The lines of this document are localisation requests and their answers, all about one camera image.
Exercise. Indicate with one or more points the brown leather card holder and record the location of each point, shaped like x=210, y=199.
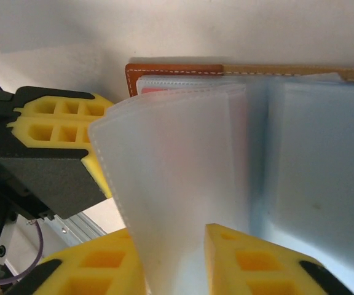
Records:
x=164, y=69

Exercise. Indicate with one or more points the red VIP card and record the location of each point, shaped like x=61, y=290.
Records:
x=155, y=91

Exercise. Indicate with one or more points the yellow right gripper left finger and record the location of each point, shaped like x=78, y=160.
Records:
x=103, y=246

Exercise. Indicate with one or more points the long aluminium frame rail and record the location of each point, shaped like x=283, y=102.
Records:
x=84, y=229

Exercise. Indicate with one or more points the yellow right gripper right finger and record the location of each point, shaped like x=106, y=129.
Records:
x=220, y=261

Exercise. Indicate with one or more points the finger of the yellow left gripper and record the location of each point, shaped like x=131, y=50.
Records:
x=103, y=107
x=98, y=178

